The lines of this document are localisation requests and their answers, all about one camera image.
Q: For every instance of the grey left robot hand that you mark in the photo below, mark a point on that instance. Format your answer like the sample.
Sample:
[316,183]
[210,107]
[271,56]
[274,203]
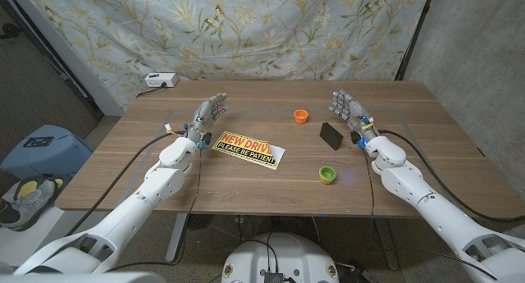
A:
[205,115]

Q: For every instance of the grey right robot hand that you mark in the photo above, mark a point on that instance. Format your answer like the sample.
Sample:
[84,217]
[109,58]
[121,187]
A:
[354,110]

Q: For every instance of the yellow new driver bumper sticker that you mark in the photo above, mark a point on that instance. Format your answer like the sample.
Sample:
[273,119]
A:
[242,147]

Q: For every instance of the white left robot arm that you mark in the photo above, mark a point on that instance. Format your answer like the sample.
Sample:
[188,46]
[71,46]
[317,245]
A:
[135,205]

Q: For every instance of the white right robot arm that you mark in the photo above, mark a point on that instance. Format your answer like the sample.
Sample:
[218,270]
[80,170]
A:
[430,209]

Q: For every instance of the black package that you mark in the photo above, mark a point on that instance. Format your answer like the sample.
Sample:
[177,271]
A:
[330,135]

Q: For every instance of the orange plastic cup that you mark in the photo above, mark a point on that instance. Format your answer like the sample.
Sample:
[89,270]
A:
[301,117]

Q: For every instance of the white power box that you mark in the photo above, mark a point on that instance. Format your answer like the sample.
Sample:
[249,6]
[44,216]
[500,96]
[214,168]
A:
[161,79]

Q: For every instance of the green plastic cup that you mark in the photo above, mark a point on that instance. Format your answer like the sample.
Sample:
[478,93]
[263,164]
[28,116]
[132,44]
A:
[327,174]

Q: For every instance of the black backdrop pole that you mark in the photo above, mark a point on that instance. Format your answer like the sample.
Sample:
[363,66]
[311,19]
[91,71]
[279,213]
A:
[412,37]

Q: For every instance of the floral backdrop cloth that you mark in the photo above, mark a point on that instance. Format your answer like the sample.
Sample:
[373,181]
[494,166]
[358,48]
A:
[266,37]

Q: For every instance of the grey metal table leg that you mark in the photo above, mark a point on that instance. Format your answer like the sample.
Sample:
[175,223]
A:
[176,238]
[387,246]

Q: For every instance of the blue plastic bin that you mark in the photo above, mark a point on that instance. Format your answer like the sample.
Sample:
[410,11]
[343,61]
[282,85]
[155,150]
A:
[61,151]

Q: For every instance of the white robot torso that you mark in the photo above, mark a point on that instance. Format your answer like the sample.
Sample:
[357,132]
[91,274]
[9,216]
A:
[283,254]

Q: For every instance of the black yellow foot pedal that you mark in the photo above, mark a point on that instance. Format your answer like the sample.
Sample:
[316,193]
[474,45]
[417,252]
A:
[59,182]

